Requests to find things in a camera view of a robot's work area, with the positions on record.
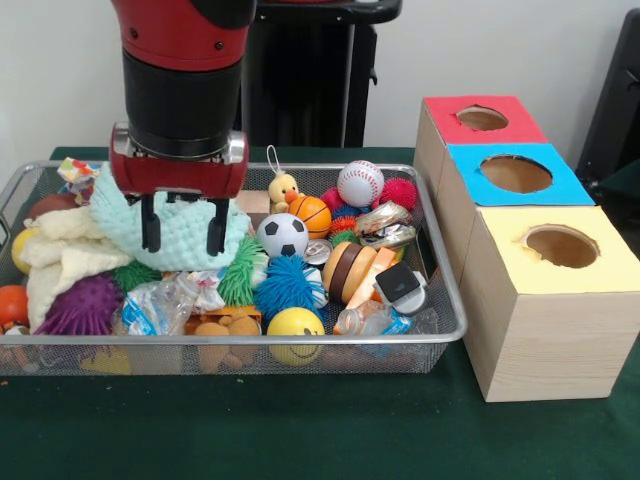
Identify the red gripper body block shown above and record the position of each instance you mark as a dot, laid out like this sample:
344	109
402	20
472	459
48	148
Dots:
180	177

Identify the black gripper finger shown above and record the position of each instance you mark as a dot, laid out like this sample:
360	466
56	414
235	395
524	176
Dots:
217	235
150	230

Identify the mint green knitted cloth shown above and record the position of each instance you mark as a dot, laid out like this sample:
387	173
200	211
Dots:
185	240

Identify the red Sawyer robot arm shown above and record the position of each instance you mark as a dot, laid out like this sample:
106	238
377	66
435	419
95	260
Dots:
180	100

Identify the wooden box with three holes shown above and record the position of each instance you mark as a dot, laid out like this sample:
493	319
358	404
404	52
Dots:
550	340

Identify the black and white soccer ball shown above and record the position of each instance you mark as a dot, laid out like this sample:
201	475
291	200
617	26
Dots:
282	235

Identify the yellow duck plush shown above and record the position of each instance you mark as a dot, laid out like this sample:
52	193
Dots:
282	192

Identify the blue fuzzy puffer ball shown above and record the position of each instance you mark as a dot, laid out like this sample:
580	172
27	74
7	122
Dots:
287	285

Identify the small orange basketball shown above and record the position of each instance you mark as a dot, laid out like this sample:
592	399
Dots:
312	215

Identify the cream knitted cloth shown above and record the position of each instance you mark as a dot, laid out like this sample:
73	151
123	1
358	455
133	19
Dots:
60	270

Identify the purple spiky ball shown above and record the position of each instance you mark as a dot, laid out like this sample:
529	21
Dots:
85	305

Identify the yellow smiley ball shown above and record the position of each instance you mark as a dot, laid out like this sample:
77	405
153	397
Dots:
292	322

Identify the toy hamburger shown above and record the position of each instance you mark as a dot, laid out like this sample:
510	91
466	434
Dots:
350	270

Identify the white baseball with red stitching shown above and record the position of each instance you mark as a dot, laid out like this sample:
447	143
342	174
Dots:
360	184

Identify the dark green side table cloth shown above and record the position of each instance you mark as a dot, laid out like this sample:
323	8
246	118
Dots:
625	185

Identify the black chair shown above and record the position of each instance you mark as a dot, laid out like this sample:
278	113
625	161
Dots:
620	100

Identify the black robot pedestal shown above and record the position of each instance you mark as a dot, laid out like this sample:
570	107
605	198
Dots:
310	90

